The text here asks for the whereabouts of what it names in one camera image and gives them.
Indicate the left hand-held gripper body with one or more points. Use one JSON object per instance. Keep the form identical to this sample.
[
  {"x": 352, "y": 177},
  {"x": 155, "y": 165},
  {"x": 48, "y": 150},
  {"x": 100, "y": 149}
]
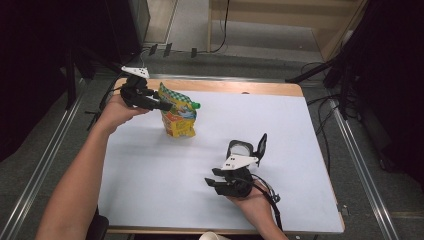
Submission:
[{"x": 133, "y": 91}]

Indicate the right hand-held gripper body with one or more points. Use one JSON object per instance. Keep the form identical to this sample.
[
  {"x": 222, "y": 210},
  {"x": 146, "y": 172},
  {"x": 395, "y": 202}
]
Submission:
[{"x": 238, "y": 185}]

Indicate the yellow green spouted pouch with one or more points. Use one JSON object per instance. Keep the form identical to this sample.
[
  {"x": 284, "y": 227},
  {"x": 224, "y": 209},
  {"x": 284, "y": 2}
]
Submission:
[{"x": 180, "y": 118}]

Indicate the clear jar with black lid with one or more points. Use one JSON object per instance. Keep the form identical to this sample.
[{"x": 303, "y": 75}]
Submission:
[{"x": 238, "y": 148}]

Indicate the person's left hand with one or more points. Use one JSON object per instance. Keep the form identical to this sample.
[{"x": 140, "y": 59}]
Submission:
[{"x": 115, "y": 113}]

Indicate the person's right hand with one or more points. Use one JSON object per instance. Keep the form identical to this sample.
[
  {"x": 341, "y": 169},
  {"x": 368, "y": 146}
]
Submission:
[{"x": 258, "y": 208}]

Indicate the small black floor plate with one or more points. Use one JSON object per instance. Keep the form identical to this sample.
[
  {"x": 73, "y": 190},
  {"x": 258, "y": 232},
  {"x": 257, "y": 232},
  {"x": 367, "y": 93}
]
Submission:
[
  {"x": 167, "y": 49},
  {"x": 194, "y": 52},
  {"x": 153, "y": 49}
]

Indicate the white paper sheet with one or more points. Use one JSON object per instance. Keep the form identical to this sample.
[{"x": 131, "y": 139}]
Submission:
[{"x": 166, "y": 186}]

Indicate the black metal stand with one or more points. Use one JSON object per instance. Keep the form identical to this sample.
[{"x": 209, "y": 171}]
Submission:
[{"x": 70, "y": 80}]

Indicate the black curtain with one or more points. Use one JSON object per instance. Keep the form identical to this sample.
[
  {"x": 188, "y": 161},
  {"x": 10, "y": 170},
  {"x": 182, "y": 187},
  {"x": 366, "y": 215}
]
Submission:
[
  {"x": 30, "y": 66},
  {"x": 396, "y": 83}
]

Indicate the dark cloth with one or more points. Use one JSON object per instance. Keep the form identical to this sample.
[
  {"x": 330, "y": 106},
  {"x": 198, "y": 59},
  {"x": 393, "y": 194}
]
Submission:
[{"x": 100, "y": 226}]

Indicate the black tripod stand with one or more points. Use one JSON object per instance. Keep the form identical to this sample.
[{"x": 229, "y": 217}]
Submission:
[{"x": 343, "y": 80}]

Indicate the metal floor rail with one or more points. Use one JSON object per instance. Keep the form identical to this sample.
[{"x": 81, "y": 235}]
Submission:
[
  {"x": 363, "y": 173},
  {"x": 33, "y": 180}
]

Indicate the light wooden frame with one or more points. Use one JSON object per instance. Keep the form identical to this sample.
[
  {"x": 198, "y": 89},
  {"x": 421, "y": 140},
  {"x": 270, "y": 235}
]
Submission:
[{"x": 326, "y": 36}]

